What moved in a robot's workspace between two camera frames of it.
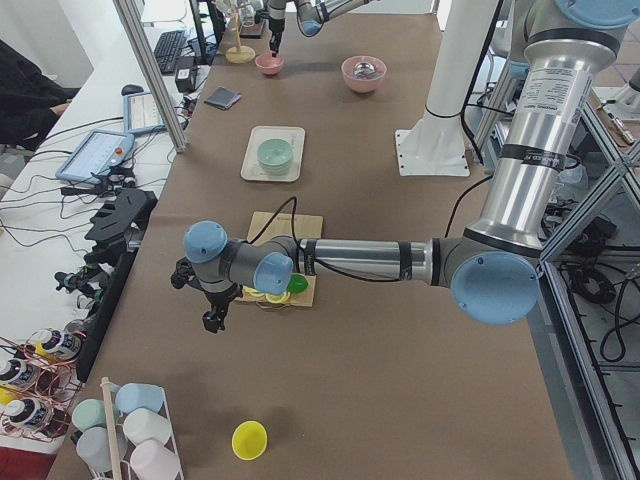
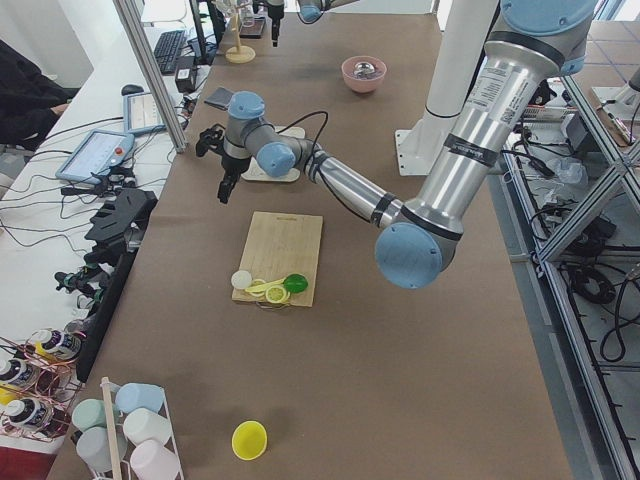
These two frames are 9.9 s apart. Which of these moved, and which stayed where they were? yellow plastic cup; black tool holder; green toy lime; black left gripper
Moved: black left gripper
Stayed: green toy lime; yellow plastic cup; black tool holder
